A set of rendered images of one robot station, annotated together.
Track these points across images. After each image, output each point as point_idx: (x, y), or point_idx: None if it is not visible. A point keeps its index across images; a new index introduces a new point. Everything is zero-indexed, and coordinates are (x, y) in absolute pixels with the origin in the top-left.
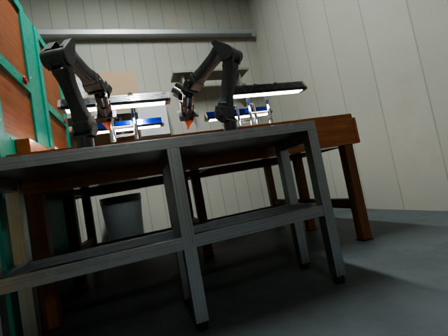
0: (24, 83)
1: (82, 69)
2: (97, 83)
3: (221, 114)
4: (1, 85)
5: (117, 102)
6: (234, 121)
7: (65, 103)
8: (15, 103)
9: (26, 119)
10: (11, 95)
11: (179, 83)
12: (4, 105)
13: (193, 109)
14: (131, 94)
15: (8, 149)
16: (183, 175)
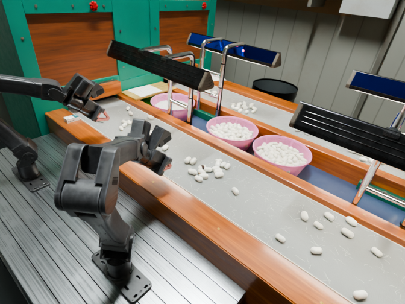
0: (92, 10)
1: (8, 93)
2: (41, 99)
3: (99, 245)
4: (45, 37)
5: (146, 68)
6: (117, 262)
7: (112, 48)
8: (75, 44)
9: (99, 50)
10: (66, 38)
11: (136, 121)
12: (50, 58)
13: (156, 162)
14: (164, 59)
15: (50, 105)
16: (18, 284)
